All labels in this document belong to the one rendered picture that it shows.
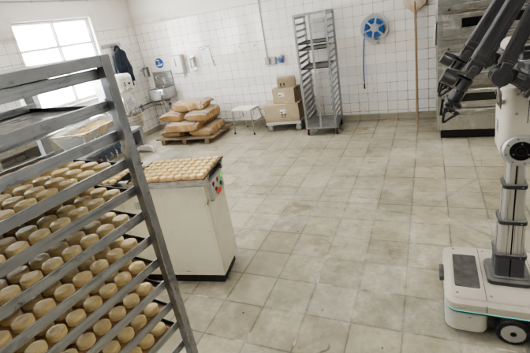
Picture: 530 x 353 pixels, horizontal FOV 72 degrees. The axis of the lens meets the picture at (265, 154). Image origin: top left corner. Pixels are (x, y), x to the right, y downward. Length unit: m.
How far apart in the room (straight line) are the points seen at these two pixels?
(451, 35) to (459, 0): 0.38
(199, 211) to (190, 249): 0.36
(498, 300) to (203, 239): 1.85
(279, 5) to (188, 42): 1.92
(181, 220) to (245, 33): 4.50
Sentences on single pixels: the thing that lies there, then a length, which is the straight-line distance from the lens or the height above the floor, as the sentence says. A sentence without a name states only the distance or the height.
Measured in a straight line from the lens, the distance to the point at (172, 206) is 2.74.
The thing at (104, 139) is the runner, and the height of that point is 1.59.
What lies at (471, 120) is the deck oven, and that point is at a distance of 5.30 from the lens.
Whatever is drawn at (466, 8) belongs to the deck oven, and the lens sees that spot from 5.05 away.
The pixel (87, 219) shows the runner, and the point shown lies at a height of 1.41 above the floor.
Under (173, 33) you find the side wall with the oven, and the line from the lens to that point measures 7.45.
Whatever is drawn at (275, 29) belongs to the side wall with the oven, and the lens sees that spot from 6.47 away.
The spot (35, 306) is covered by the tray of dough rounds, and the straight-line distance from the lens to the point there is 1.19.
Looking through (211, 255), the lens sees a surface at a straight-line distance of 2.86.
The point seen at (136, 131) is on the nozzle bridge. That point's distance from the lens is 3.21.
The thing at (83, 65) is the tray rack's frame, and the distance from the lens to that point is 1.07.
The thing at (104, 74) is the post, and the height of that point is 1.77.
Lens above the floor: 1.84
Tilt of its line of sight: 20 degrees down
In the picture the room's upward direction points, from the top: 10 degrees counter-clockwise
